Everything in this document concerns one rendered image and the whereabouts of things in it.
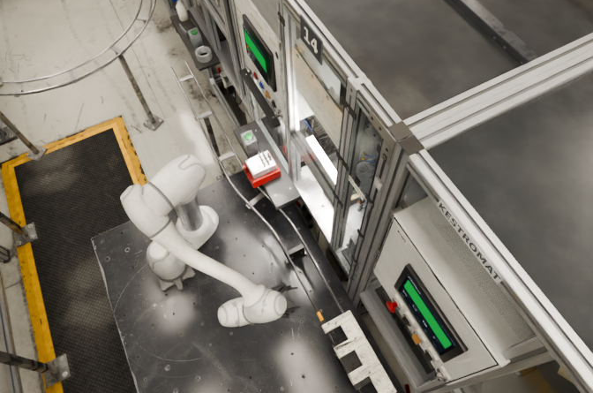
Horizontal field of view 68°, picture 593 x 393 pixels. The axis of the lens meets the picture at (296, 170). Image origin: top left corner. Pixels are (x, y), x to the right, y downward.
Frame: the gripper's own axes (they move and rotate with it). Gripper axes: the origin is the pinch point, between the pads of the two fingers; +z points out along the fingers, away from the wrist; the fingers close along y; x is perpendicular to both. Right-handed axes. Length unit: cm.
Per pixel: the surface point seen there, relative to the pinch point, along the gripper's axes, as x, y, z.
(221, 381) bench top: 31.4, -31.6, -20.2
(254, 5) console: -45, 106, -49
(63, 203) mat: 194, 80, -20
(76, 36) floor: 245, 250, 17
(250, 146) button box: 15, 76, 0
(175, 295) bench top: 56, 8, -24
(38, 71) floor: 257, 212, -13
